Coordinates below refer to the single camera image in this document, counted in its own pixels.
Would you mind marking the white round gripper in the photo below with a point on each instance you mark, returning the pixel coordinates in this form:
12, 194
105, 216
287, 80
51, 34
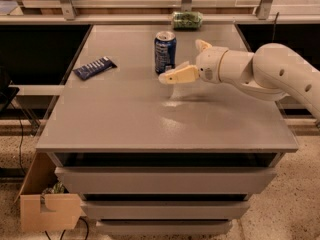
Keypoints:
210, 65

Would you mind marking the blue pepsi can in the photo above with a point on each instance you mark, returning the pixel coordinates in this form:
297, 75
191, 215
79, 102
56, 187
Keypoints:
165, 51

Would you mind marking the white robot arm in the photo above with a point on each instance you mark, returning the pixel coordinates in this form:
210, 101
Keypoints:
270, 73

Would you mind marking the green chip bag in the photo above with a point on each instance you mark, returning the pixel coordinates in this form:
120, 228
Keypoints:
187, 20

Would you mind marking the blue snack bar wrapper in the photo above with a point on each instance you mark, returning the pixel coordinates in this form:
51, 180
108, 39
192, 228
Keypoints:
91, 69

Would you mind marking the grey drawer cabinet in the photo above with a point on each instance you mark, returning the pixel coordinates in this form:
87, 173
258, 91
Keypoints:
125, 117

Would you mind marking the top grey drawer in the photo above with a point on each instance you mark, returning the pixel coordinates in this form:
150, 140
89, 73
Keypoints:
129, 180

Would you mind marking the grey drawer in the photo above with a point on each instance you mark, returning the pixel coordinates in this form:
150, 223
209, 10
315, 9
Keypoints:
163, 227
164, 210
129, 180

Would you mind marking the middle grey drawer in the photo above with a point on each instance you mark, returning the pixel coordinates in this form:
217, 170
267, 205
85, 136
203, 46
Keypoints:
164, 210

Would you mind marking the bottom grey drawer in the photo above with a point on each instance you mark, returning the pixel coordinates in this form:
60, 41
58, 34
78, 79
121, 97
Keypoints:
163, 227

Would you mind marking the brown cardboard box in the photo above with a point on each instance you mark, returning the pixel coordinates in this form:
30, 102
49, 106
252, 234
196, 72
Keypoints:
41, 211

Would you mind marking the metal frame railing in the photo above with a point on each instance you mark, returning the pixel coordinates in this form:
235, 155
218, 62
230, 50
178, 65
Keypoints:
137, 11

